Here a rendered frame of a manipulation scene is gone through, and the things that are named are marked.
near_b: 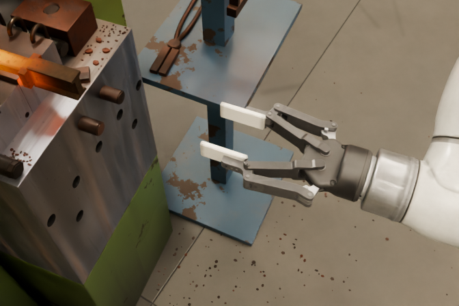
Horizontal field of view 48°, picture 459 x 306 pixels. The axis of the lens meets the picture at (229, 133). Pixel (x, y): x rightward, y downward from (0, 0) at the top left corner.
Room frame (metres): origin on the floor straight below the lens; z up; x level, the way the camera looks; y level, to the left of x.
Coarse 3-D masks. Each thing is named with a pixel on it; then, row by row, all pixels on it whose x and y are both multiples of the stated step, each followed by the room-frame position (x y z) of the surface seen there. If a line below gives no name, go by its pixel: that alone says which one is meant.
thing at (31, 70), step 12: (0, 60) 0.58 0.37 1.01; (12, 60) 0.58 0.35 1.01; (24, 60) 0.58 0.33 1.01; (36, 60) 0.57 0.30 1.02; (12, 72) 0.56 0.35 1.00; (24, 72) 0.55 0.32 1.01; (36, 72) 0.54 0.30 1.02; (48, 72) 0.54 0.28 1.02; (60, 72) 0.54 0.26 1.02; (72, 72) 0.54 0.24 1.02; (24, 84) 0.54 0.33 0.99; (36, 84) 0.55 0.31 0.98; (48, 84) 0.55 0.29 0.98; (60, 84) 0.54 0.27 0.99; (72, 84) 0.53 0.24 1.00; (72, 96) 0.53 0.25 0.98
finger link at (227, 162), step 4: (224, 156) 0.40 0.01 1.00; (228, 156) 0.40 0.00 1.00; (224, 160) 0.39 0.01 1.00; (228, 160) 0.39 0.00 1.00; (232, 160) 0.39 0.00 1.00; (236, 160) 0.39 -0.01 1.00; (224, 164) 0.39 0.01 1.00; (228, 164) 0.38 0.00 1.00; (232, 164) 0.38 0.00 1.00; (236, 164) 0.38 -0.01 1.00; (240, 164) 0.38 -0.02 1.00; (228, 168) 0.38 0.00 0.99; (232, 168) 0.38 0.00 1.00; (236, 168) 0.38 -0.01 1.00; (240, 168) 0.38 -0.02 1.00; (240, 172) 0.38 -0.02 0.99; (244, 172) 0.37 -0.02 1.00; (248, 172) 0.37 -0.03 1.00; (244, 184) 0.36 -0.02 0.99; (248, 184) 0.36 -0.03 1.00
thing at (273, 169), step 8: (296, 160) 0.38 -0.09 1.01; (304, 160) 0.38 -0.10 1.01; (312, 160) 0.38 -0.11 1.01; (320, 160) 0.38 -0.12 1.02; (248, 168) 0.37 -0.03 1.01; (256, 168) 0.37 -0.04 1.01; (264, 168) 0.37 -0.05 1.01; (272, 168) 0.37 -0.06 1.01; (280, 168) 0.37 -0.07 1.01; (288, 168) 0.37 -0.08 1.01; (296, 168) 0.37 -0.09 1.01; (304, 168) 0.37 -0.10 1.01; (312, 168) 0.37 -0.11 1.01; (320, 168) 0.37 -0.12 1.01; (264, 176) 0.37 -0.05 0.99; (272, 176) 0.37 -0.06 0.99; (280, 176) 0.37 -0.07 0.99; (288, 176) 0.37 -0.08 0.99; (296, 176) 0.37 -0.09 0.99
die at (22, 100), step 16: (0, 32) 0.66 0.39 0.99; (16, 32) 0.66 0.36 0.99; (0, 48) 0.61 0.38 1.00; (16, 48) 0.62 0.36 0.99; (32, 48) 0.62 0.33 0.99; (48, 48) 0.62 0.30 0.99; (0, 80) 0.55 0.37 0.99; (16, 80) 0.54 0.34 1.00; (0, 96) 0.52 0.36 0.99; (16, 96) 0.53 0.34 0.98; (32, 96) 0.56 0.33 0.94; (0, 112) 0.49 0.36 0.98; (16, 112) 0.52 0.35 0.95; (32, 112) 0.54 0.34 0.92; (0, 128) 0.48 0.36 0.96; (16, 128) 0.50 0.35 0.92; (0, 144) 0.47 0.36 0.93
